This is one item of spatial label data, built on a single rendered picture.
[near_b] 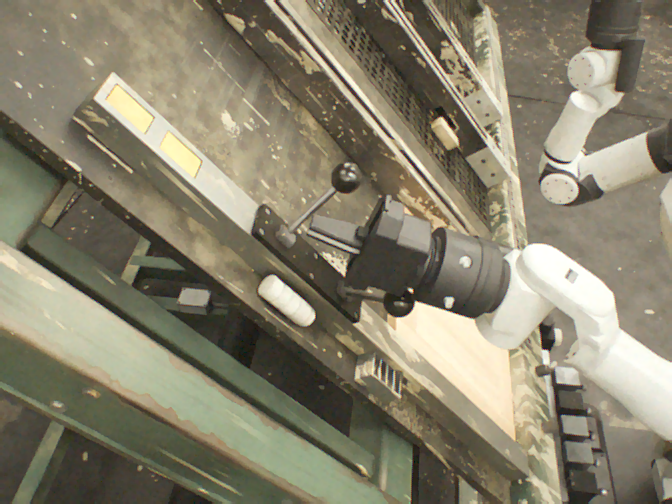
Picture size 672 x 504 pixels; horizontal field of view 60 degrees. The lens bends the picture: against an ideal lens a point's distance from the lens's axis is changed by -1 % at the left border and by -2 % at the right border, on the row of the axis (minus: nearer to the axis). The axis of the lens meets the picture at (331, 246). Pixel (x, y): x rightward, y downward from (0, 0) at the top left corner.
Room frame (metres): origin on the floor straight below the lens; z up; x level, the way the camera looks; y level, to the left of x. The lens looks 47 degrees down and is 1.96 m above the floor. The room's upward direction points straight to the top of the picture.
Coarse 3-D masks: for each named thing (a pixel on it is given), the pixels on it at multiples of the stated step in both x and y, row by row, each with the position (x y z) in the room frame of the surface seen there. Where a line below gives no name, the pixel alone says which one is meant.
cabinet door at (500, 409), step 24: (432, 312) 0.62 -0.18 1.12; (408, 336) 0.53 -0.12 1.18; (432, 336) 0.57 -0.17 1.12; (456, 336) 0.62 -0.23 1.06; (480, 336) 0.67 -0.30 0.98; (432, 360) 0.52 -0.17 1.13; (456, 360) 0.56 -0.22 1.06; (480, 360) 0.61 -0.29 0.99; (504, 360) 0.66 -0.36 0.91; (456, 384) 0.51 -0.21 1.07; (480, 384) 0.56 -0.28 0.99; (504, 384) 0.60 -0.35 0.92; (480, 408) 0.50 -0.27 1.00; (504, 408) 0.54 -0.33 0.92
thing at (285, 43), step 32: (224, 0) 0.85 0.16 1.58; (256, 0) 0.84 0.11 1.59; (256, 32) 0.84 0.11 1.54; (288, 32) 0.83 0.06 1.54; (288, 64) 0.83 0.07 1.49; (320, 64) 0.83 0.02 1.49; (320, 96) 0.83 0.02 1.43; (352, 96) 0.84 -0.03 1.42; (352, 128) 0.82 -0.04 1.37; (384, 128) 0.85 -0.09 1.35; (384, 160) 0.81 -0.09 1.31; (416, 160) 0.86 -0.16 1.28; (384, 192) 0.81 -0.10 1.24; (416, 192) 0.81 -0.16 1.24; (448, 224) 0.80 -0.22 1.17
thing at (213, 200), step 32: (96, 96) 0.50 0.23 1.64; (96, 128) 0.49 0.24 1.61; (128, 128) 0.49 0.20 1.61; (160, 128) 0.52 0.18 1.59; (128, 160) 0.49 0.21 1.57; (160, 160) 0.48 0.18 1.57; (192, 192) 0.48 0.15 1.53; (224, 192) 0.50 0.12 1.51; (224, 224) 0.48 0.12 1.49; (256, 256) 0.47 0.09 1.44; (320, 320) 0.46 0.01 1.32; (384, 352) 0.45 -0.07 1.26; (416, 352) 0.49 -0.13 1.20; (416, 384) 0.44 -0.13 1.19; (448, 384) 0.48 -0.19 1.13; (448, 416) 0.44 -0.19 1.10; (480, 416) 0.46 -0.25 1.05; (480, 448) 0.43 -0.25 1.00; (512, 448) 0.45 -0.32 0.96; (512, 480) 0.42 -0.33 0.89
